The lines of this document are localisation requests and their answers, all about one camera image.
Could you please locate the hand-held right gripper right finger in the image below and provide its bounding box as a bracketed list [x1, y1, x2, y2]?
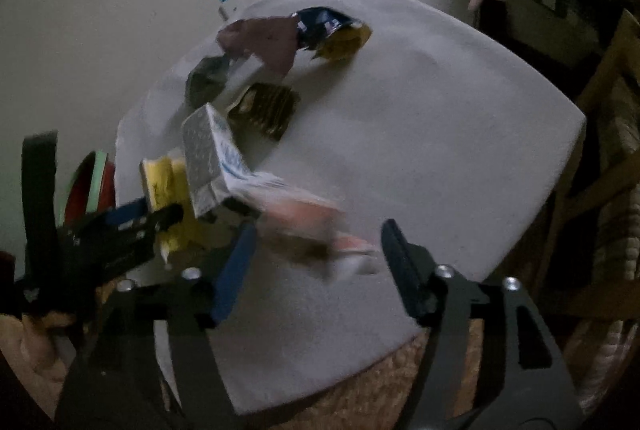
[380, 218, 586, 430]

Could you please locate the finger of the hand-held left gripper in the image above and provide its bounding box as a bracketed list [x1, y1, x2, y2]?
[147, 204, 183, 233]
[107, 200, 149, 226]

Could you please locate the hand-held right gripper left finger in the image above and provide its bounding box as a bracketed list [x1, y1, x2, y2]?
[55, 219, 258, 430]

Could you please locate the yellow foil packet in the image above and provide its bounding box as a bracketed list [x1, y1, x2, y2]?
[140, 149, 221, 261]

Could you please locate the green rimmed red bin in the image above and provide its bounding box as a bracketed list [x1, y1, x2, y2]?
[59, 150, 117, 231]

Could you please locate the grey dotted carton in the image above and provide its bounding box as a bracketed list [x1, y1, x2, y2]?
[181, 104, 288, 220]

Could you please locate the pink and white packet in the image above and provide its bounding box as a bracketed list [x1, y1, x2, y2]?
[245, 185, 381, 278]

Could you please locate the silver foil wrapper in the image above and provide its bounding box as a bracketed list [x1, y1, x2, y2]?
[185, 52, 236, 107]

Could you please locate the gold wrapper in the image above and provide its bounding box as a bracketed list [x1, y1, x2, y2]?
[225, 82, 302, 142]

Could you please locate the pink wrapper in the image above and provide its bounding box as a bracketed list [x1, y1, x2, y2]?
[216, 15, 301, 76]

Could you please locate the blue and yellow snack bag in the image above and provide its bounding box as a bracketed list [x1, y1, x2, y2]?
[290, 6, 373, 61]

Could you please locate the black flat bar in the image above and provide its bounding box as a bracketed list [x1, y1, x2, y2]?
[21, 130, 60, 261]

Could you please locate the white table cloth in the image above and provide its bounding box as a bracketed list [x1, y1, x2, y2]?
[114, 0, 587, 416]

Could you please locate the wooden chair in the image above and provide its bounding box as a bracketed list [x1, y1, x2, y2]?
[545, 10, 640, 321]

